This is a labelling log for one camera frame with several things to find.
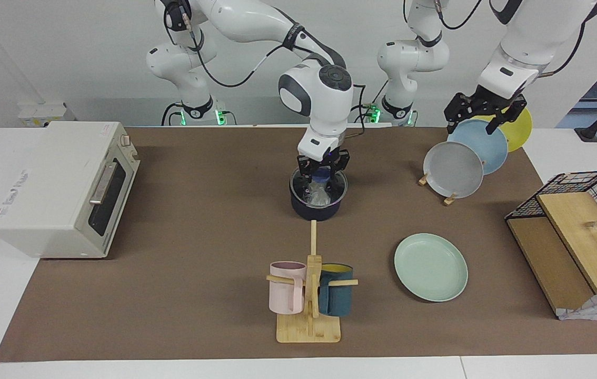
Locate light blue plate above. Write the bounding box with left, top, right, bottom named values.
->
left=447, top=119, right=509, bottom=175

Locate yellow plate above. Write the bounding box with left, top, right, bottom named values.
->
left=480, top=108, right=533, bottom=153

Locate white toaster oven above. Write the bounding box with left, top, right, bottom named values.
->
left=0, top=122, right=141, bottom=260

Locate wooden mug rack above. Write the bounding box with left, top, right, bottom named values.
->
left=266, top=220, right=359, bottom=344

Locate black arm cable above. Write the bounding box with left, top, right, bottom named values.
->
left=538, top=24, right=588, bottom=79
left=180, top=11, right=366, bottom=140

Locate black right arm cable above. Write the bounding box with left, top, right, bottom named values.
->
left=180, top=11, right=366, bottom=140

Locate mint green plate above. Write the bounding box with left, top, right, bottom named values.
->
left=394, top=233, right=469, bottom=303

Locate black left base cable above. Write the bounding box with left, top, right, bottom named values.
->
left=339, top=103, right=378, bottom=124

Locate brown table mat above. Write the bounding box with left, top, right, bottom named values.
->
left=0, top=126, right=597, bottom=363

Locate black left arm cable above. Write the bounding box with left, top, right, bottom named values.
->
left=538, top=24, right=588, bottom=79

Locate glass lid with blue knob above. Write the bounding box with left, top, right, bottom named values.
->
left=289, top=167, right=348, bottom=209

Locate wooden plate rack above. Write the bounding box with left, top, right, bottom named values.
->
left=418, top=171, right=457, bottom=206

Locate black wire basket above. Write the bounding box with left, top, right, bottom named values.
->
left=505, top=170, right=597, bottom=243

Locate dark blue saucepan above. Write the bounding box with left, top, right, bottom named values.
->
left=289, top=167, right=347, bottom=222

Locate black base cable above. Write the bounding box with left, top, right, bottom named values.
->
left=339, top=103, right=378, bottom=124
left=161, top=103, right=183, bottom=127

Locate light wooden board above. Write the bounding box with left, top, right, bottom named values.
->
left=536, top=192, right=597, bottom=294

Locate grey plate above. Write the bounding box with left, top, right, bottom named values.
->
left=423, top=141, right=484, bottom=199

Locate dark wooden board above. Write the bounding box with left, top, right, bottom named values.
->
left=507, top=217, right=594, bottom=316

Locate white power strip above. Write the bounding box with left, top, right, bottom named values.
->
left=18, top=103, right=75, bottom=127

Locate teal mug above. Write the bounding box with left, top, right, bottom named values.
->
left=318, top=263, right=354, bottom=317

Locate pink mug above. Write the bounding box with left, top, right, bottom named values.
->
left=269, top=261, right=307, bottom=315

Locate black right base cable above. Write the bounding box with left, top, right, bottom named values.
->
left=161, top=103, right=183, bottom=127

